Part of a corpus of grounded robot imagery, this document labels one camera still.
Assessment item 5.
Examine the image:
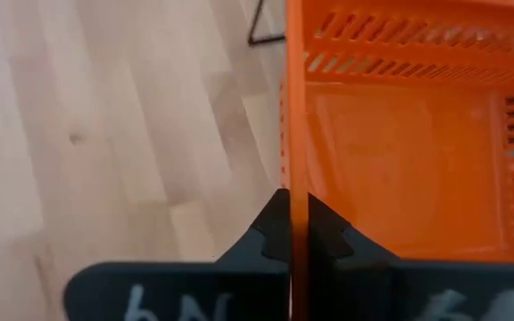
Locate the orange plastic basket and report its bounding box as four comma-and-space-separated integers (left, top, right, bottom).
278, 0, 514, 321

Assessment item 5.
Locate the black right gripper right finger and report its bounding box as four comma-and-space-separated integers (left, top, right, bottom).
308, 193, 514, 321

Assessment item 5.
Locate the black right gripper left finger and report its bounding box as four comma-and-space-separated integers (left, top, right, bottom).
62, 188, 292, 321

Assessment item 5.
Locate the wooden shelf with black frame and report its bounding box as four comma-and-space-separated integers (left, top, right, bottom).
246, 0, 286, 46

